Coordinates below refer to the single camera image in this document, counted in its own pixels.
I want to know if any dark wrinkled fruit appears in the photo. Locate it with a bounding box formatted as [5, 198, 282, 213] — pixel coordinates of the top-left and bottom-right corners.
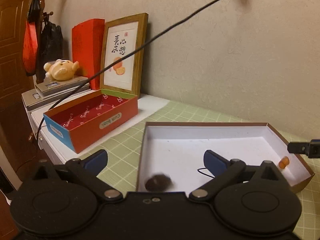
[145, 173, 172, 192]

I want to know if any brown wooden door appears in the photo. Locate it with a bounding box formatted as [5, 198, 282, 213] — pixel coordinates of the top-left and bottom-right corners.
[1, 0, 34, 171]

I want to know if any red open gift box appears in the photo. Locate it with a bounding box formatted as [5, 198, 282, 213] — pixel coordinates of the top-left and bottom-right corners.
[43, 89, 138, 153]

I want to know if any wooden coat rack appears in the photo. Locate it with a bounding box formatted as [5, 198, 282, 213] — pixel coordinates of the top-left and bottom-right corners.
[28, 0, 53, 83]

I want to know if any red paper bag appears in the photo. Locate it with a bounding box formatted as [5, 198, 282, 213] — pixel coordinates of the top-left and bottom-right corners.
[72, 18, 105, 78]

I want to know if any black hanging bag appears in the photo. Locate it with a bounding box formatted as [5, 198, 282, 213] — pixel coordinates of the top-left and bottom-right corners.
[40, 22, 63, 66]

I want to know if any orange dried fruit piece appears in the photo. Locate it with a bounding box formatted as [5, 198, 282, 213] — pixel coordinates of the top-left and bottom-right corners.
[278, 156, 290, 170]

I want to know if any red hanging bag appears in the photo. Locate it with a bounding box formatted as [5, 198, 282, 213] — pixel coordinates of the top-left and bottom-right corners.
[22, 21, 38, 76]

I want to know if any wooden picture frame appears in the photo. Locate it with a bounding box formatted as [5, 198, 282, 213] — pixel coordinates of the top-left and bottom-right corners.
[100, 12, 149, 96]

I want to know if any plush bear toy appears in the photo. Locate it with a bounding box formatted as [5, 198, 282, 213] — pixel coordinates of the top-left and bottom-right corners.
[43, 59, 80, 81]

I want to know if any white side cabinet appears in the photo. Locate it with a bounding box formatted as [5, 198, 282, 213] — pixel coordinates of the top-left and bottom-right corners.
[27, 89, 168, 164]

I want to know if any black power cable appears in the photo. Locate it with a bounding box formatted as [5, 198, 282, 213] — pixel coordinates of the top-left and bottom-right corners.
[36, 0, 245, 140]

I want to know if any grey kitchen scale top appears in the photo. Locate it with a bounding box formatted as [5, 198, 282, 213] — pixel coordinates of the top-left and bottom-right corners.
[35, 76, 88, 96]

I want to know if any brown white cardboard tray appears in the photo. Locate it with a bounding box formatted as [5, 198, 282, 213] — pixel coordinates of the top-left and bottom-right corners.
[136, 122, 315, 194]

